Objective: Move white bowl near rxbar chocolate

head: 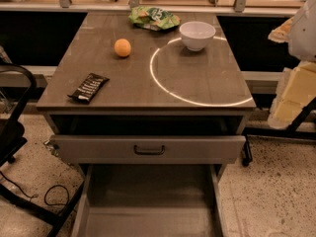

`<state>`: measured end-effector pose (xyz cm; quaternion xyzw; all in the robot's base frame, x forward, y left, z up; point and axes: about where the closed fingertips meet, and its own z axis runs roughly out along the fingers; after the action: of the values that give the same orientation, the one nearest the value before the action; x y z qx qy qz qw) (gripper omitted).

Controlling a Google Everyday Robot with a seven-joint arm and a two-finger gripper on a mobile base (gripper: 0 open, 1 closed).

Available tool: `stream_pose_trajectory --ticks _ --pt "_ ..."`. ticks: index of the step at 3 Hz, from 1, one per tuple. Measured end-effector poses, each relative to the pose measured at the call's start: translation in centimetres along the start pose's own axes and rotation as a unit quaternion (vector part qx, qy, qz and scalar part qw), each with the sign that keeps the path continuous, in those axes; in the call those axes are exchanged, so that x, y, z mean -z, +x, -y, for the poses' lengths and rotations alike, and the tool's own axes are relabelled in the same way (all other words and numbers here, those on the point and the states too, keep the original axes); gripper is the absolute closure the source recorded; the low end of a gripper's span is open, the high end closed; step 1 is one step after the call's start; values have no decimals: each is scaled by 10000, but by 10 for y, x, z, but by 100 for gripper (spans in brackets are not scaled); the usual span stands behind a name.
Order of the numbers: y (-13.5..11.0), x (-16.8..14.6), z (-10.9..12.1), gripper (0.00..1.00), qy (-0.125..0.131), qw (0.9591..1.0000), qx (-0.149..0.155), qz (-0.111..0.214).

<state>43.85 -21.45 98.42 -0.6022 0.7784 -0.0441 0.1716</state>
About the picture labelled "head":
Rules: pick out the open bottom drawer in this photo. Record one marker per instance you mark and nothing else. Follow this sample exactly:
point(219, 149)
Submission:
point(150, 201)

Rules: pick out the black rxbar chocolate bar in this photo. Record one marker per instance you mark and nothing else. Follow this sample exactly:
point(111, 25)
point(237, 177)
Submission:
point(88, 89)

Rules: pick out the black metal stand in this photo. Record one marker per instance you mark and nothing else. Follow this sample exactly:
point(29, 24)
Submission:
point(289, 132)

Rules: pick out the grey drawer cabinet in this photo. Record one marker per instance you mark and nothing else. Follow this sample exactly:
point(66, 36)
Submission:
point(160, 89)

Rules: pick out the orange fruit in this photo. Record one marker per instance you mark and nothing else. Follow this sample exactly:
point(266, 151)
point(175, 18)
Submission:
point(122, 47)

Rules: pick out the green chip bag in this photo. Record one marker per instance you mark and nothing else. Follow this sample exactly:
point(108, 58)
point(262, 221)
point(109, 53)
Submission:
point(153, 18)

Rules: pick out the upper drawer with handle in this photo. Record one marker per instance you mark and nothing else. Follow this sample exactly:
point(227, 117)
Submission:
point(110, 149)

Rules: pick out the black chair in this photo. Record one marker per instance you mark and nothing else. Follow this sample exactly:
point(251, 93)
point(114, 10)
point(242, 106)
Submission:
point(12, 139)

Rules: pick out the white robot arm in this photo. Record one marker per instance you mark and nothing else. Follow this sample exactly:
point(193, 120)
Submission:
point(302, 35)

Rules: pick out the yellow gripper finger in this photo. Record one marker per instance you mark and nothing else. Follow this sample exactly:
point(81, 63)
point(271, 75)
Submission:
point(295, 89)
point(281, 33)

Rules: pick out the white bowl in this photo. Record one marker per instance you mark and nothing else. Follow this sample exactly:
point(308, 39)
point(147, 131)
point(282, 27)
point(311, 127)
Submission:
point(196, 35)

